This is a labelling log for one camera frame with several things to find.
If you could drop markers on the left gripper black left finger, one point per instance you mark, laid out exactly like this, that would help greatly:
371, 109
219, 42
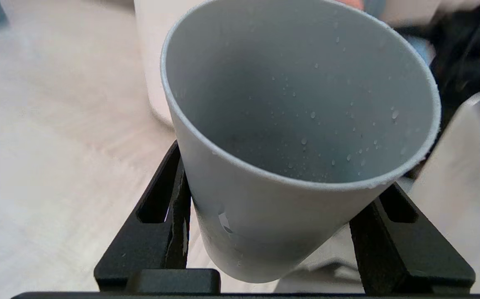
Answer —
148, 249

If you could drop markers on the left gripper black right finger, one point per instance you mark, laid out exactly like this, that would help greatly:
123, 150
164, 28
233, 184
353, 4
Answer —
397, 257

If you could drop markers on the grey plastic cup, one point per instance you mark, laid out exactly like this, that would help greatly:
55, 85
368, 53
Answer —
289, 124

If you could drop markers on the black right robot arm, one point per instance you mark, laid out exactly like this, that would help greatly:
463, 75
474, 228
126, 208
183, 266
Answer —
468, 50

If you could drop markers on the large white tea dispenser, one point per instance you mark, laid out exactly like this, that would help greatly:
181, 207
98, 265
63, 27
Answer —
152, 50

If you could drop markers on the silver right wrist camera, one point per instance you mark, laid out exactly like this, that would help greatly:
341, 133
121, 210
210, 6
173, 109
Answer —
472, 141

